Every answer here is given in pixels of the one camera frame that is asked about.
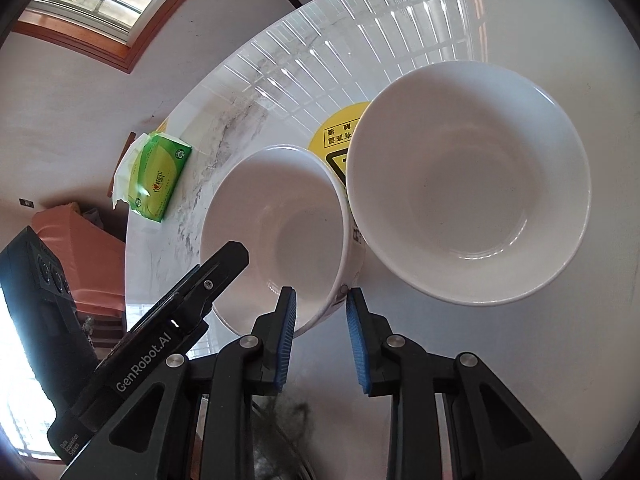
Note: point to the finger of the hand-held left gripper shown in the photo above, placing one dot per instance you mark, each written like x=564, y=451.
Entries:
x=210, y=280

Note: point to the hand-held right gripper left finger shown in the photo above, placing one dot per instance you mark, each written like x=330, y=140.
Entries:
x=285, y=340

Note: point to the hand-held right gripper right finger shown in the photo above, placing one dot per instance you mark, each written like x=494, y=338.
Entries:
x=357, y=340

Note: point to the white bowl with black print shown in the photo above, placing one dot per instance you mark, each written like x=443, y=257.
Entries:
x=280, y=230

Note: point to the white bowl with orange stripes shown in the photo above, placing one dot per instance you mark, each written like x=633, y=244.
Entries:
x=465, y=175

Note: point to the dark wooden bench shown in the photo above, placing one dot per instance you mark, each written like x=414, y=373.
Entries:
x=97, y=327

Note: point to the narrow side window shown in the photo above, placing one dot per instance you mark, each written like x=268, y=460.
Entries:
x=10, y=360

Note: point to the orange cloth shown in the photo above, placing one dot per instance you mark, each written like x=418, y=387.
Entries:
x=90, y=255

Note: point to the green tissue pack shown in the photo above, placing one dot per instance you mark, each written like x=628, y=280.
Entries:
x=157, y=180

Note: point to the round yellow warning sticker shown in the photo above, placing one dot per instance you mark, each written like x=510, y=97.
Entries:
x=332, y=135

